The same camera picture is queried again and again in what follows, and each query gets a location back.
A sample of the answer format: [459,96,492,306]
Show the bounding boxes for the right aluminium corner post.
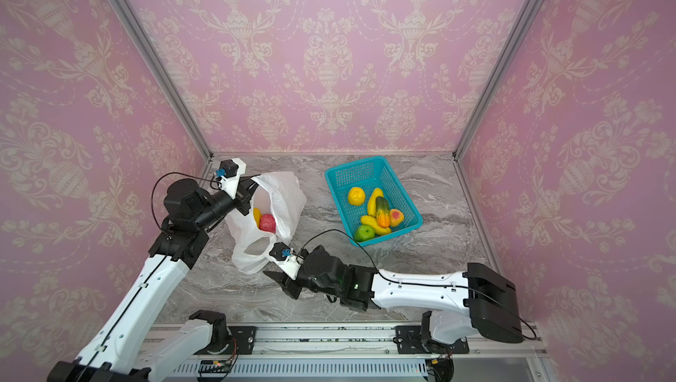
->
[453,0,544,163]

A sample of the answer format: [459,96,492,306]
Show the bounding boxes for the white plastic bag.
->
[225,172,306,275]

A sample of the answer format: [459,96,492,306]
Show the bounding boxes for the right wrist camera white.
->
[267,242,309,281]

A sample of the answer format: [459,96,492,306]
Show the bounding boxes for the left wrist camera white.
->
[214,158,246,199]

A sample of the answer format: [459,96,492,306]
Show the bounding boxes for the yellow banana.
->
[367,188,384,217]
[360,215,392,236]

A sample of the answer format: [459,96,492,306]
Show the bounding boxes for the yellow lemon fruit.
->
[347,187,366,206]

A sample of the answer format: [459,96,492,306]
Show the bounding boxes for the left aluminium corner post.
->
[108,0,213,162]

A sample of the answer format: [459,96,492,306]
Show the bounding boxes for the aluminium corner post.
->
[108,0,213,162]
[453,0,544,163]

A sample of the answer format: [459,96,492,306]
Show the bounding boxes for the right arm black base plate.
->
[393,325,470,355]

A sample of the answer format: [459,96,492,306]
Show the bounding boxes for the teal plastic basket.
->
[325,156,424,246]

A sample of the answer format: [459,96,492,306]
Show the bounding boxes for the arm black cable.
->
[68,171,223,382]
[298,228,539,342]

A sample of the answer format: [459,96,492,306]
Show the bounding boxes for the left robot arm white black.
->
[47,175,259,381]

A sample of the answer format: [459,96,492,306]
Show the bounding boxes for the aluminium front rail frame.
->
[138,321,557,381]

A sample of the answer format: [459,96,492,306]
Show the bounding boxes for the small black electronics board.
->
[196,360,234,382]

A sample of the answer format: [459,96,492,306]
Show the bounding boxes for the orange red peach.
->
[389,209,405,228]

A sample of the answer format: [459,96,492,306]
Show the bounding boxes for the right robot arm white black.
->
[266,242,525,351]

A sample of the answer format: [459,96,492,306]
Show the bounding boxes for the green round fruit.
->
[354,225,376,243]

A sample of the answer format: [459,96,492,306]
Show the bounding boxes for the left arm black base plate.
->
[222,326,257,357]

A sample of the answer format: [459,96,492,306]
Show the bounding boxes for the yellow mango fruit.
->
[253,208,262,228]

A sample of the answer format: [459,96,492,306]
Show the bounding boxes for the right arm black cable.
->
[298,228,539,342]

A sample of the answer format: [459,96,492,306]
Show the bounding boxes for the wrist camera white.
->
[267,242,309,281]
[214,158,246,199]

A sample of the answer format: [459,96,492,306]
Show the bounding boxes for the pink red round fruit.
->
[259,214,276,233]

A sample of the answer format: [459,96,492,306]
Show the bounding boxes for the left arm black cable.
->
[68,171,223,382]

